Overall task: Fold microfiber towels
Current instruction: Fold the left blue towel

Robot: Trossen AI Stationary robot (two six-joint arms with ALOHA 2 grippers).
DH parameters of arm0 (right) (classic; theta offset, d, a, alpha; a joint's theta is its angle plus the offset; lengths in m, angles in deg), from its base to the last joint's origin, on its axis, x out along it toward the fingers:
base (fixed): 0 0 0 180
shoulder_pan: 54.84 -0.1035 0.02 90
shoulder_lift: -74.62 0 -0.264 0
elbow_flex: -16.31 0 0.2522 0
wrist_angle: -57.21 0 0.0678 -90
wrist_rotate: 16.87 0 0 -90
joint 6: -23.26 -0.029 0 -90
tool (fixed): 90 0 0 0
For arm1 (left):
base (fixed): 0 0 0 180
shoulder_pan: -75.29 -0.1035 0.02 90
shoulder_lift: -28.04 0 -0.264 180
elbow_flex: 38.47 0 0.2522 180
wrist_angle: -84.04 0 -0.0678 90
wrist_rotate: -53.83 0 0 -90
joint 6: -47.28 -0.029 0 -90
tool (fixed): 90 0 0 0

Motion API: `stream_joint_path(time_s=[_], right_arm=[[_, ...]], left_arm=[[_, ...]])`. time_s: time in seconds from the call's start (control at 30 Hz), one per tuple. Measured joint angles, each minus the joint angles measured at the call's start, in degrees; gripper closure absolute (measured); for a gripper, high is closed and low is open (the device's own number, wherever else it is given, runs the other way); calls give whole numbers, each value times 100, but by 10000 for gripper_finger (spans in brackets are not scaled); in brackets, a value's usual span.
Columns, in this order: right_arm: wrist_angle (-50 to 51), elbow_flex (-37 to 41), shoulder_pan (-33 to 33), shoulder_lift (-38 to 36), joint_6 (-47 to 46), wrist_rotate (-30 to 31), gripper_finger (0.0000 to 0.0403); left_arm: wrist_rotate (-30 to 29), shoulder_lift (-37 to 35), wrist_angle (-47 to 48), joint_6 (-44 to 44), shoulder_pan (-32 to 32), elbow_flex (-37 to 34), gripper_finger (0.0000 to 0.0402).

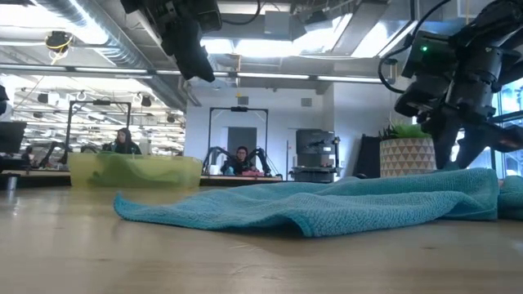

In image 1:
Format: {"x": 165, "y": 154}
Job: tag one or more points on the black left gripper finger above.
{"x": 198, "y": 53}
{"x": 180, "y": 49}

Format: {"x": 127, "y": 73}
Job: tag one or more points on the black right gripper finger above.
{"x": 482, "y": 139}
{"x": 445, "y": 143}

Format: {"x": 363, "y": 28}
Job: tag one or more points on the turquoise microfiber towel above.
{"x": 286, "y": 204}

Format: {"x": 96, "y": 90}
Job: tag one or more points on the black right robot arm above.
{"x": 482, "y": 24}

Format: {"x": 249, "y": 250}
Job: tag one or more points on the teal microfiber towel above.
{"x": 510, "y": 198}

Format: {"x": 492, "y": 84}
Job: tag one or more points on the triangle-patterned plant pot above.
{"x": 406, "y": 157}

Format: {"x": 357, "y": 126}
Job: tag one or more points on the green potted plant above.
{"x": 402, "y": 131}

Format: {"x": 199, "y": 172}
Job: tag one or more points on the long ceiling light strip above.
{"x": 269, "y": 75}

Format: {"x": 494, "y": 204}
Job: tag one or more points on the black upright panel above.
{"x": 369, "y": 155}

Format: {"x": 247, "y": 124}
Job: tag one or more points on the person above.
{"x": 241, "y": 161}
{"x": 28, "y": 155}
{"x": 124, "y": 143}

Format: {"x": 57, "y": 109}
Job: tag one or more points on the wooden background table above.
{"x": 245, "y": 178}

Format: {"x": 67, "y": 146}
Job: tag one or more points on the yellow-green plastic bin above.
{"x": 77, "y": 171}

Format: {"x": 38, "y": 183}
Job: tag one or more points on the black monitor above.
{"x": 12, "y": 136}

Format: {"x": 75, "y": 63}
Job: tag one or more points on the small grey cylinder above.
{"x": 12, "y": 183}

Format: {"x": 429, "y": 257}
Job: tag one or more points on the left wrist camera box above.
{"x": 210, "y": 16}

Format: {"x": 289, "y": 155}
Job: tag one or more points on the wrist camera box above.
{"x": 210, "y": 16}
{"x": 421, "y": 96}

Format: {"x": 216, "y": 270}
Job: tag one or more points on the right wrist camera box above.
{"x": 421, "y": 96}

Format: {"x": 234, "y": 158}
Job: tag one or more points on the round silver ventilation duct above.
{"x": 122, "y": 45}

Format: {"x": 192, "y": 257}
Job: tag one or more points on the square wall vent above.
{"x": 243, "y": 100}
{"x": 306, "y": 102}

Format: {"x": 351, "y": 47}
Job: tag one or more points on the black metal gantry frame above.
{"x": 239, "y": 109}
{"x": 98, "y": 102}

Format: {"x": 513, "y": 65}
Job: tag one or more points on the rectangular silver ventilation duct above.
{"x": 367, "y": 32}

